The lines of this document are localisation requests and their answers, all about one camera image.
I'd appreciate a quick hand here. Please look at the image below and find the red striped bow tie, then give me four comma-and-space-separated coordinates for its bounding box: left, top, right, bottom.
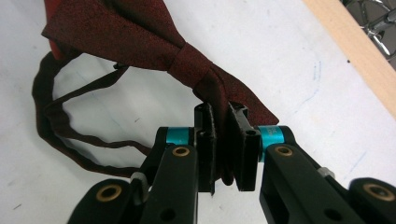
43, 0, 67, 61

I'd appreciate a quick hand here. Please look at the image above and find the black round stool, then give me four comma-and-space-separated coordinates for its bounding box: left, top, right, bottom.
341, 0, 396, 60

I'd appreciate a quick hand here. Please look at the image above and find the dark reddish-brown bow tie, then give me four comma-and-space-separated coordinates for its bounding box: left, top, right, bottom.
32, 0, 280, 187

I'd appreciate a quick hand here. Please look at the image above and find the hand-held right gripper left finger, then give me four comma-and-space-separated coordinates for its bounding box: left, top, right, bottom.
155, 102, 218, 196

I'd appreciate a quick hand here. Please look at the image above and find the white foam mat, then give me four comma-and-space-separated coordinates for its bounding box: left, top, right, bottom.
0, 0, 396, 224

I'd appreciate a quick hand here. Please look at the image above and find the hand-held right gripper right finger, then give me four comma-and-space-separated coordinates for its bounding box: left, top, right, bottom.
228, 101, 295, 192

